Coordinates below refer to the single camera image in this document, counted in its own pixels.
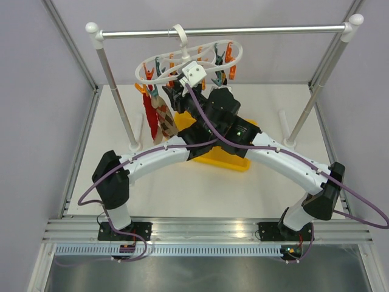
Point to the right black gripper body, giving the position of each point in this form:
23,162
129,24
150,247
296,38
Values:
185,103

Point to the brown argyle sock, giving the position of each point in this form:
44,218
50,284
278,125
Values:
165,117

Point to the beige argyle sock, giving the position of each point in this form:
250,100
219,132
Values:
156,134

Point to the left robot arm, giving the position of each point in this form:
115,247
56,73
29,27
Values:
115,173

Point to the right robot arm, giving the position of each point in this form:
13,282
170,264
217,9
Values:
216,119

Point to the red sock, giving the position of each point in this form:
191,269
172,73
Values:
150,112

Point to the black sock at rear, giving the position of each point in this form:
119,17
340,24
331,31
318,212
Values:
219,65

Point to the yellow plastic tray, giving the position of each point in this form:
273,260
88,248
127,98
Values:
216,156

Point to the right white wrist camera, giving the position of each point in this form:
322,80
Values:
192,74

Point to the white sock hanger frame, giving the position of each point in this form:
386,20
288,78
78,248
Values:
165,68

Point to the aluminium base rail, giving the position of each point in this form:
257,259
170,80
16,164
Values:
84,229

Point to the white slotted cable duct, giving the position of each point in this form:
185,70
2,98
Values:
67,249

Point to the silver clothes rail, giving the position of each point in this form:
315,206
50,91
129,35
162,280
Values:
347,31

